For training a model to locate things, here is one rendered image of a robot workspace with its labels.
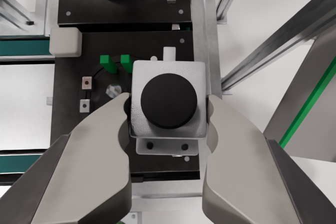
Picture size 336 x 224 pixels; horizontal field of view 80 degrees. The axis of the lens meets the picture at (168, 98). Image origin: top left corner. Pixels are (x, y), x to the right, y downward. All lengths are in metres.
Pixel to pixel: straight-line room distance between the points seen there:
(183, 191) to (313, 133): 0.21
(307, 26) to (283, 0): 0.40
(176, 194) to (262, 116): 0.25
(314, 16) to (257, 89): 0.31
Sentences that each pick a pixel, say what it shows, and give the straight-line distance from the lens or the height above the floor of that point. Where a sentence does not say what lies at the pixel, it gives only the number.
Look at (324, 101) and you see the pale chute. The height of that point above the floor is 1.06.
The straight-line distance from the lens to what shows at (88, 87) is 0.33.
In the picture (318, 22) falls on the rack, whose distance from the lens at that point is 0.22.
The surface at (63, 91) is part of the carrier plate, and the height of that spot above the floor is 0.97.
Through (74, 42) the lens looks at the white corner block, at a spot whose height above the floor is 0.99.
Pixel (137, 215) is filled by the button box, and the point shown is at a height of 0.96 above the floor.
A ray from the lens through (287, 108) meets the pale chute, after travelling 0.28.
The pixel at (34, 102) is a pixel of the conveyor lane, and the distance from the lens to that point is 0.47.
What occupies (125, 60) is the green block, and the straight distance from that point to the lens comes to 0.29.
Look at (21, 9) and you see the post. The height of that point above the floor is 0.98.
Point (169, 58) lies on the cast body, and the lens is 0.16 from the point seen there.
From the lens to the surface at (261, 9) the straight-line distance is 0.58.
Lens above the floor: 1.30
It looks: 81 degrees down
